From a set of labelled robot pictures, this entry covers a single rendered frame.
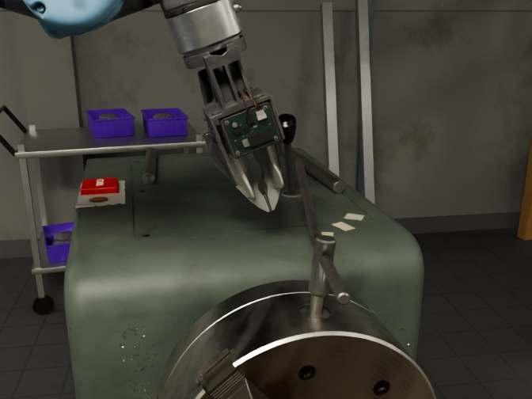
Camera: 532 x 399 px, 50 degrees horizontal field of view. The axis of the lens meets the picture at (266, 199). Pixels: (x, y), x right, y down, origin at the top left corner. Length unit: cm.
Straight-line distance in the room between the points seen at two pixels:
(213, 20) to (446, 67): 355
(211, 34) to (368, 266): 37
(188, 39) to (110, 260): 29
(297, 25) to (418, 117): 105
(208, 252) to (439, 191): 363
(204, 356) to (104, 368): 17
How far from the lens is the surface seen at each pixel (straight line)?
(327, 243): 59
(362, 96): 354
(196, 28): 61
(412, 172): 416
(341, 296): 52
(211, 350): 63
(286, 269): 74
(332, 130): 346
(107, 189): 99
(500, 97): 433
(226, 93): 63
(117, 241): 78
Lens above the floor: 155
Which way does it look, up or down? 18 degrees down
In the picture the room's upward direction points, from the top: straight up
